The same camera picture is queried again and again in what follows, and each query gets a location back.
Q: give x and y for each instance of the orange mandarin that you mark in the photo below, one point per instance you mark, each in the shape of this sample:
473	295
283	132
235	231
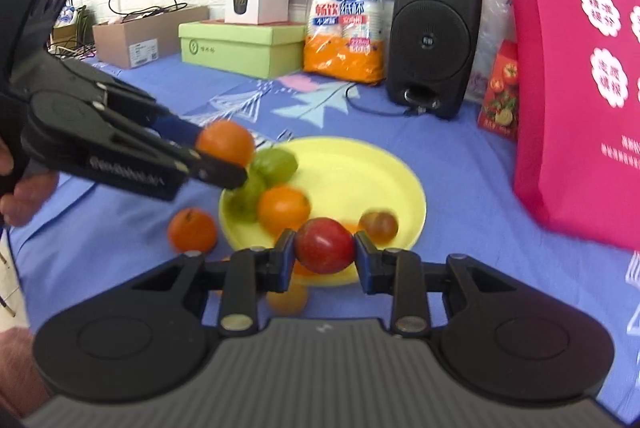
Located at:
283	208
225	142
192	230

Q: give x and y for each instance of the brownish red tomato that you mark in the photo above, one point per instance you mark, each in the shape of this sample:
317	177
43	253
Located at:
378	225

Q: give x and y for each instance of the pink tote bag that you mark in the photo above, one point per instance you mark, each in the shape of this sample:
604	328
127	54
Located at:
565	107

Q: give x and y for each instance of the person's left hand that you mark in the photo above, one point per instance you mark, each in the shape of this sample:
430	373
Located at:
30	200

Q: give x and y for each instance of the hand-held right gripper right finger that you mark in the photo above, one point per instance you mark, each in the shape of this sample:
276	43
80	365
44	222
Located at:
365	260

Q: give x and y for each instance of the brown cardboard box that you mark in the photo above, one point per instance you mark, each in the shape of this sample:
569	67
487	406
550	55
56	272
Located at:
145	42

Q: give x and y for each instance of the red printed carton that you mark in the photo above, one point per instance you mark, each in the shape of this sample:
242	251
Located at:
500	97

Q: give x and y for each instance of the orange paper cup pack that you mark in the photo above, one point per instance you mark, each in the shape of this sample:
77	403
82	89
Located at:
345	32

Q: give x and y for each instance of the green tomato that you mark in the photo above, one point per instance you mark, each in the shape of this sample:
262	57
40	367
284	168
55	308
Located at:
245	200
274	165

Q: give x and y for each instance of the yellow plastic plate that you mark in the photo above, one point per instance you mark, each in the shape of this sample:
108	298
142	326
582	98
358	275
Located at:
350	178

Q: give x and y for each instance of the red apple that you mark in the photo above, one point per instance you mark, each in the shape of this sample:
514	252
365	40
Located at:
325	245

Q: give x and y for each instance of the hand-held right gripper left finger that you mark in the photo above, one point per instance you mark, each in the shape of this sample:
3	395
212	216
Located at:
285	258

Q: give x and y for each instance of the light green lidded box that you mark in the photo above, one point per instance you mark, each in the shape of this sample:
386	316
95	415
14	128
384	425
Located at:
235	47

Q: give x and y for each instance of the person's left forearm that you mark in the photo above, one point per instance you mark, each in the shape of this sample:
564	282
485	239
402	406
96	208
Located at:
20	373

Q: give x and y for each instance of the black speaker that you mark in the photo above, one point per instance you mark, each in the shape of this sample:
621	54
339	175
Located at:
430	42

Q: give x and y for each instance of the small yellow mandarin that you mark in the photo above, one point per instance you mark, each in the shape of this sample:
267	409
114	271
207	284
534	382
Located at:
287	299

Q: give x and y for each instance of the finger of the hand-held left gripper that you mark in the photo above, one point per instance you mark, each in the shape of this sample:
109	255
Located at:
220	173
180	127

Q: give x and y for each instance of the blue printed tablecloth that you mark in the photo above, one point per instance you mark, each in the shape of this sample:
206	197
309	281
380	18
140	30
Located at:
475	188

